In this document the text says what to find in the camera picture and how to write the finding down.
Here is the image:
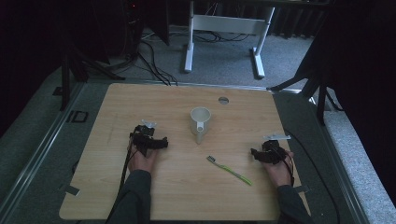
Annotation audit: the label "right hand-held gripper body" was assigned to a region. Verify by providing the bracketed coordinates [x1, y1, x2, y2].
[261, 133, 292, 165]

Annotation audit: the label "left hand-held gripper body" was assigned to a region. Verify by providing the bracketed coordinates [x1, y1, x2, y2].
[129, 119, 158, 158]

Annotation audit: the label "green toothbrush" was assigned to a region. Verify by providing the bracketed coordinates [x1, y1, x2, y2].
[205, 155, 254, 187]

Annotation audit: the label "white cup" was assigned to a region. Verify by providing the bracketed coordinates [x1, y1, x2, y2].
[190, 106, 212, 146]

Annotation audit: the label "person's right hand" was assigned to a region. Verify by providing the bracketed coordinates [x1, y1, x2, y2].
[262, 150, 295, 188]

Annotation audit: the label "person's left hand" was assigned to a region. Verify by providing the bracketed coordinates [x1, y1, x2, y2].
[127, 144, 160, 174]

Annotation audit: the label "black metal stand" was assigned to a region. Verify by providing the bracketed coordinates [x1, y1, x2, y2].
[51, 46, 126, 112]
[266, 62, 344, 126]

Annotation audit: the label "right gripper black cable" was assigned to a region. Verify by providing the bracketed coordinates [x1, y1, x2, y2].
[283, 151, 296, 188]

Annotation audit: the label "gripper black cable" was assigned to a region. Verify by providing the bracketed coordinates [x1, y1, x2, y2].
[105, 133, 139, 224]
[283, 151, 296, 188]

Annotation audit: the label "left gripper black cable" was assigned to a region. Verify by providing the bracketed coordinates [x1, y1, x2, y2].
[105, 133, 139, 224]

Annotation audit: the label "long black cable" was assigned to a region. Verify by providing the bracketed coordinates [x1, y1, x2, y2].
[283, 130, 342, 224]

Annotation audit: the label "black floor cables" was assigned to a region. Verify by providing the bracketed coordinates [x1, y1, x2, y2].
[135, 39, 179, 87]

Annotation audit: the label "metal floor rail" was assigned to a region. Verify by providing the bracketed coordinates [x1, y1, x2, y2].
[0, 81, 86, 217]

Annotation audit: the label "white desk frame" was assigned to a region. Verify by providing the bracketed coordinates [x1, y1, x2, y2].
[183, 0, 276, 79]

